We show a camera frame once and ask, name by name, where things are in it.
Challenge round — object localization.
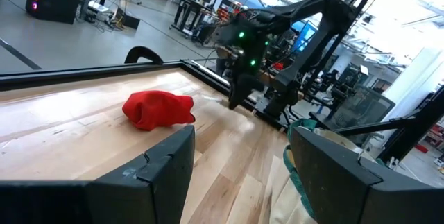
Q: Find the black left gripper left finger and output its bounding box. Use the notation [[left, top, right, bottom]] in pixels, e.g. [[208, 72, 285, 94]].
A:
[[0, 125, 196, 224]]

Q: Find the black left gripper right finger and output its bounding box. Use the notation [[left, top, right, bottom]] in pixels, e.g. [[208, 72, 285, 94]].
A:
[[289, 126, 444, 224]]

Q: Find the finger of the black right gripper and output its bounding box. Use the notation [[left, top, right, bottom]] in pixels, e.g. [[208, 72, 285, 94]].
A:
[[228, 74, 249, 110], [242, 74, 265, 93]]

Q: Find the beige green-handled gardening bag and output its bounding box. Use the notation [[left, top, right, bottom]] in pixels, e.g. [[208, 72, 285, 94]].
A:
[[268, 118, 388, 224]]

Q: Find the lit computer monitor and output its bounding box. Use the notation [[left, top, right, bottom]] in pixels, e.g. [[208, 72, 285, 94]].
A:
[[291, 20, 318, 53]]

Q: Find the black workbench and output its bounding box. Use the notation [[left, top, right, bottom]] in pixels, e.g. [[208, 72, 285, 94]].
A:
[[169, 0, 223, 44]]

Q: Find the black mesh office chair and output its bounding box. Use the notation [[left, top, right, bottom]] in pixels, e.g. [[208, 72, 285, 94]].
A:
[[321, 84, 396, 131]]

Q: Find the black floor box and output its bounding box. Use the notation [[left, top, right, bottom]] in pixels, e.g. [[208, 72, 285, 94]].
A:
[[114, 7, 142, 30]]

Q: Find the white floor device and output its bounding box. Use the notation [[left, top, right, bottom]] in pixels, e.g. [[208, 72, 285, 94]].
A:
[[86, 1, 112, 22]]

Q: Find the black frame handle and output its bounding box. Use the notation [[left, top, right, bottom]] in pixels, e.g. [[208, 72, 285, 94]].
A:
[[123, 46, 164, 65]]

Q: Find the black aluminium table frame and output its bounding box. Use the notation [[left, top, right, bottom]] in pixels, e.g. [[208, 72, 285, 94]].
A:
[[0, 59, 291, 131]]

